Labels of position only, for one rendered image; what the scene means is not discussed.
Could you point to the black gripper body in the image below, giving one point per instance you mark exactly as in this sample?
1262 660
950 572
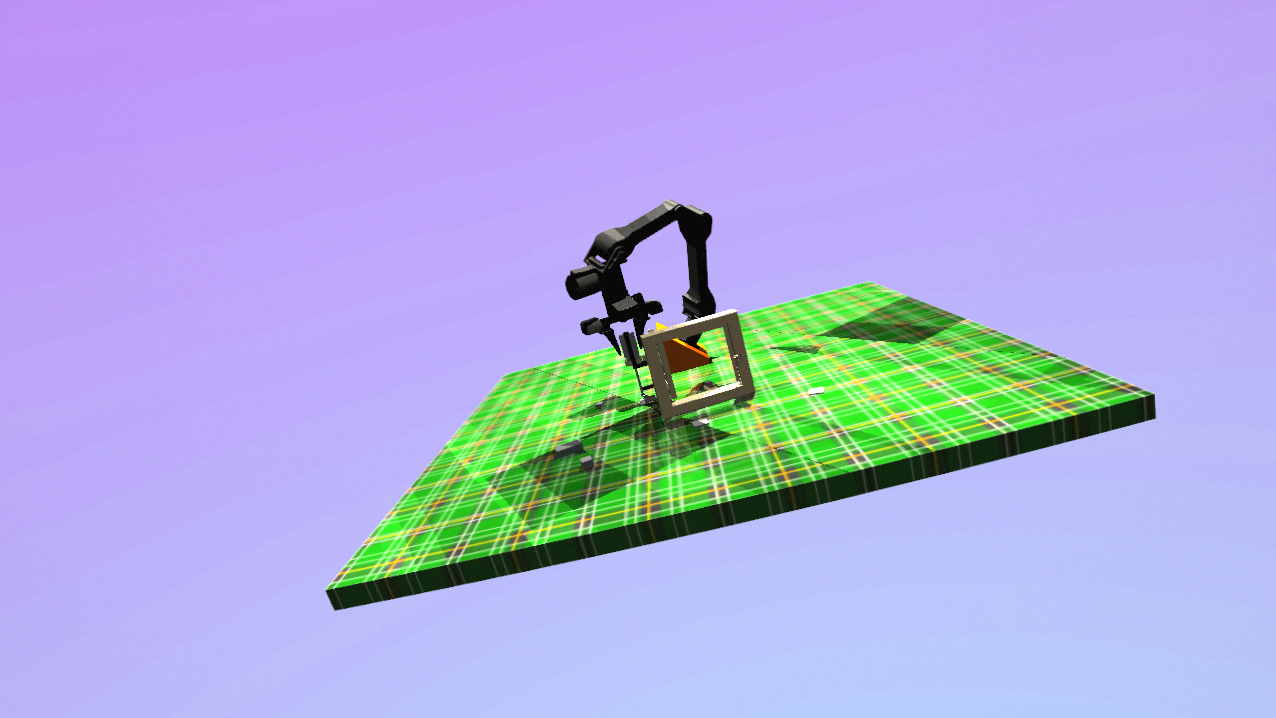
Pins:
595 325

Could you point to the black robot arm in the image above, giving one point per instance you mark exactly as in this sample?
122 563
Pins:
616 244

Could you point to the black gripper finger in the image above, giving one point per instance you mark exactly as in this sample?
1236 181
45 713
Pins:
639 326
611 337

